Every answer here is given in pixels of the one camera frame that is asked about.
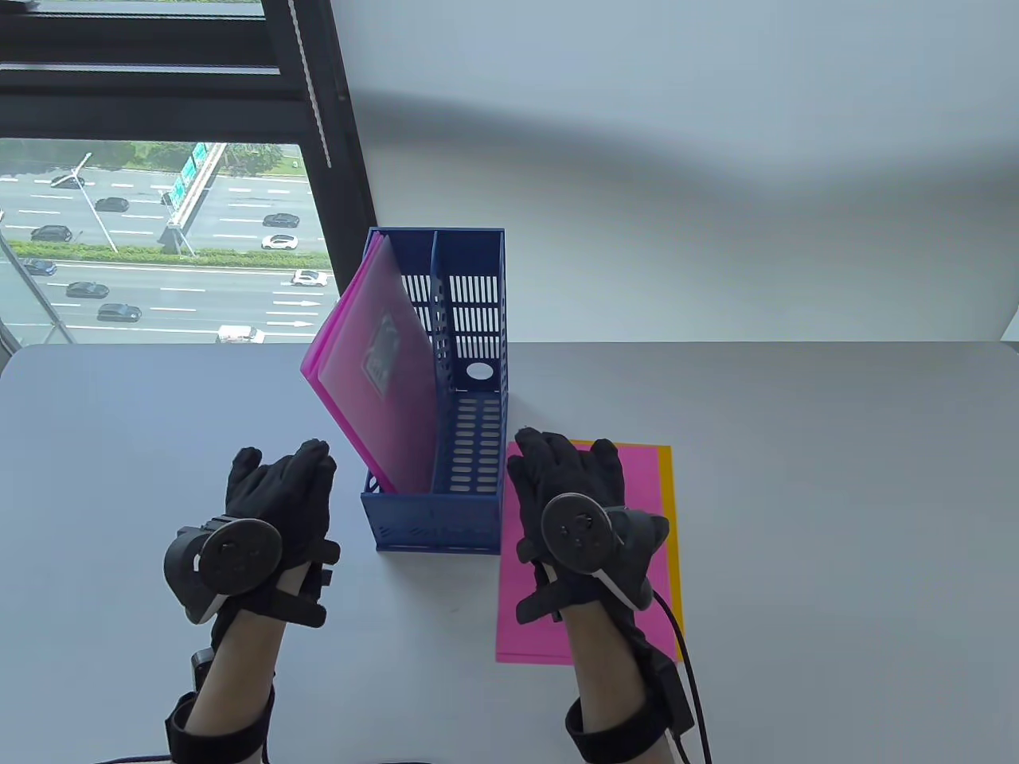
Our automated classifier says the black left arm strap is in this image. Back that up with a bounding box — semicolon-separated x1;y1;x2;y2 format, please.
165;689;276;764

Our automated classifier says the yellow cardstock sheet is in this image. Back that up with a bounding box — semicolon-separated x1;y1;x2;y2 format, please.
567;439;685;663

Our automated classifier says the person's right forearm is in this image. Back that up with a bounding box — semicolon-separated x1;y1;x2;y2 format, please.
561;598;673;764

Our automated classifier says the black arm strap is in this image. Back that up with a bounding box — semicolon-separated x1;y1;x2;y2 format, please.
165;689;276;764
564;691;679;763

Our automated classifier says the grey right hand controller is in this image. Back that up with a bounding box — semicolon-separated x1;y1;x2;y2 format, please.
541;493;672;613

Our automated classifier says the person's left hand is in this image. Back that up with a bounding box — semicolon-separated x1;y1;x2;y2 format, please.
210;439;343;639

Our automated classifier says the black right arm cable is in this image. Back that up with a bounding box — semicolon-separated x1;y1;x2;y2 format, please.
651;592;714;764

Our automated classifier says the grey left hand controller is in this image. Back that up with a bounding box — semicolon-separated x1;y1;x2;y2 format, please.
163;517;284;626

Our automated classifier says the black right arm strap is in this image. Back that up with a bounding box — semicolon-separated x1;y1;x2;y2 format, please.
564;691;679;763

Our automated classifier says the grey hand controller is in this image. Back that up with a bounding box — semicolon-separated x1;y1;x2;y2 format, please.
541;493;672;613
163;517;284;626

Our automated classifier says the pale pink L-shaped folder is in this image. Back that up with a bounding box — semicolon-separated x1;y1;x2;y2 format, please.
325;236;441;495

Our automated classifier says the white bead chain cord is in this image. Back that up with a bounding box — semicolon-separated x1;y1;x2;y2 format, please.
288;0;332;170

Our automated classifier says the person's right hand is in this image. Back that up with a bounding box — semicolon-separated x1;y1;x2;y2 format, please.
506;427;663;631

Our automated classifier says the blue plastic file holder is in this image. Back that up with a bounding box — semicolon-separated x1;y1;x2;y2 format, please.
360;227;510;555

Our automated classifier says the black box on right forearm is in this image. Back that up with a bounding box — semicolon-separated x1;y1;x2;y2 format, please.
651;656;696;735

